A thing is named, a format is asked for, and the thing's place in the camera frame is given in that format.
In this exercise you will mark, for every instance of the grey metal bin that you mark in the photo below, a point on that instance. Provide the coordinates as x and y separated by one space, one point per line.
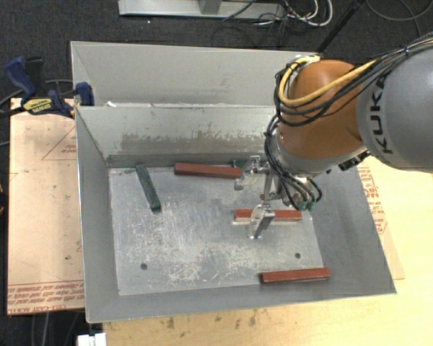
187 236

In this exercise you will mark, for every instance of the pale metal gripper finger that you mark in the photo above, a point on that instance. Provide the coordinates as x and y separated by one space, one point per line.
246 183
262 225

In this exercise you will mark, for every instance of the dark green flat block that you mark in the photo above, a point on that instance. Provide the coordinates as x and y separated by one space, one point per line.
148 187

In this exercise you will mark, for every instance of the brown cardboard board red print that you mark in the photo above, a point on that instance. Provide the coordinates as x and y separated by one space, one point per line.
43 200

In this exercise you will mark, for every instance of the red-brown flat block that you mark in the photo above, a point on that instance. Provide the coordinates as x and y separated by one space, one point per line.
295 275
205 170
287 215

